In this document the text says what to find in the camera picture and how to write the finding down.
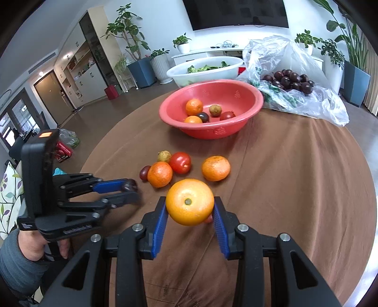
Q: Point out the orange tangerine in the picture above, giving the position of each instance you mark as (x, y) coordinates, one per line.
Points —
(215, 168)
(160, 174)

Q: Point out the white ribbed planter plant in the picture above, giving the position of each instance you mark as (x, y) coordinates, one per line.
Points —
(160, 64)

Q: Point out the red tomato on table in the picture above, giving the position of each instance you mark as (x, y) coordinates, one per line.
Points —
(180, 163)

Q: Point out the clear plastic bag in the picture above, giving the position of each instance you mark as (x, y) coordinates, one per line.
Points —
(322, 103)

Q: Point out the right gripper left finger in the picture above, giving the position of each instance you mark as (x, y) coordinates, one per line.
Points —
(85, 280)

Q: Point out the white plastic basin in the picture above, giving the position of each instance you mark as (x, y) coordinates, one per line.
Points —
(183, 79)

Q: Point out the left hand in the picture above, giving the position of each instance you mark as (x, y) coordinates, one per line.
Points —
(31, 244)

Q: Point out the wall-mounted black television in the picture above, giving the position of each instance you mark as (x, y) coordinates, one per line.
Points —
(205, 14)

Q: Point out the large orange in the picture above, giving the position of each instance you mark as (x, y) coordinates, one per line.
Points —
(189, 202)

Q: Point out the green-brown kiwi fruit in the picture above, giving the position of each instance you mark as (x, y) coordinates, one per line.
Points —
(215, 110)

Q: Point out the beige curtain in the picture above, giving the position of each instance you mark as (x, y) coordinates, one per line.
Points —
(371, 99)

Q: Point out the red plastic basin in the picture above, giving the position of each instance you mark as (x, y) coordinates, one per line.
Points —
(239, 97)

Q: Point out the brown tablecloth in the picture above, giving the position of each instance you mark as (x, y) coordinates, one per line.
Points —
(289, 173)

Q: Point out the red tomato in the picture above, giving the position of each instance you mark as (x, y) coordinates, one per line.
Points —
(180, 163)
(227, 115)

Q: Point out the small reddish plum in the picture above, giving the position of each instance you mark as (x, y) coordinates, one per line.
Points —
(144, 173)

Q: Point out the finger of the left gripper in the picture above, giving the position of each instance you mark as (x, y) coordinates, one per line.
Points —
(100, 184)
(118, 202)

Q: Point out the small potted plant on cabinet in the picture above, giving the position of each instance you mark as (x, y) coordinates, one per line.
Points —
(182, 44)

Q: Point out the white tall planter plant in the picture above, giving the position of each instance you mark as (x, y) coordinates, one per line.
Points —
(334, 61)

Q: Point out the blue planter tall plant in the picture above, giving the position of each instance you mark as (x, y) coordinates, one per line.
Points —
(131, 63)

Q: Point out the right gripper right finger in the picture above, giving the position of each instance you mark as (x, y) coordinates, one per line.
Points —
(294, 280)

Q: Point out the small plant right cabinet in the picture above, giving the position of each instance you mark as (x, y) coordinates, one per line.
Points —
(306, 41)

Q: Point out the red box on floor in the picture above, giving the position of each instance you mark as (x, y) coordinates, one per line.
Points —
(111, 92)

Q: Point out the right blue planter plant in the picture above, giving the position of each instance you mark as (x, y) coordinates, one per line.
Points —
(356, 80)

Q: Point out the dark purple passion fruit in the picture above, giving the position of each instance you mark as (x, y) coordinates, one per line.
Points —
(204, 117)

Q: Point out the green leafy vegetables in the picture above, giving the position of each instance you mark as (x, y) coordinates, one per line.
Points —
(192, 69)

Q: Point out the brownish passion fruit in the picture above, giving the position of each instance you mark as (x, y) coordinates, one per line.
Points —
(164, 156)

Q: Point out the dark plums in bag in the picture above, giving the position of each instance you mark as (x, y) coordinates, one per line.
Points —
(290, 80)

